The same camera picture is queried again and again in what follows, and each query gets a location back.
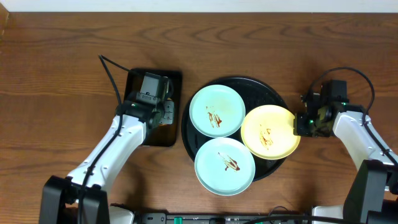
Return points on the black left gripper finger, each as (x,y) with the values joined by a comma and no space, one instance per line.
(171,109)
(166,120)

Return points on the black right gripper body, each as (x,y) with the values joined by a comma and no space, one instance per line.
(306,125)

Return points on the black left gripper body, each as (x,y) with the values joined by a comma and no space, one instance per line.
(168,112)

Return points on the yellow plate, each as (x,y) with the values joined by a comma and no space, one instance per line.
(268,132)

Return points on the mint plate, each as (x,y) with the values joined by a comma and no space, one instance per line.
(217,111)
(225,166)

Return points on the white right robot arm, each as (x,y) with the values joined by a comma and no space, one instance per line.
(331,114)

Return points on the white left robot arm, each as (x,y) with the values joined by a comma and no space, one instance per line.
(82,196)

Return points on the black rectangular tray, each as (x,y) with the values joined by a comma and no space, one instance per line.
(160,136)

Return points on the black round tray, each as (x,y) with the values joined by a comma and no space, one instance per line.
(254,93)

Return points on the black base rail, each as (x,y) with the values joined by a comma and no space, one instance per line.
(163,218)

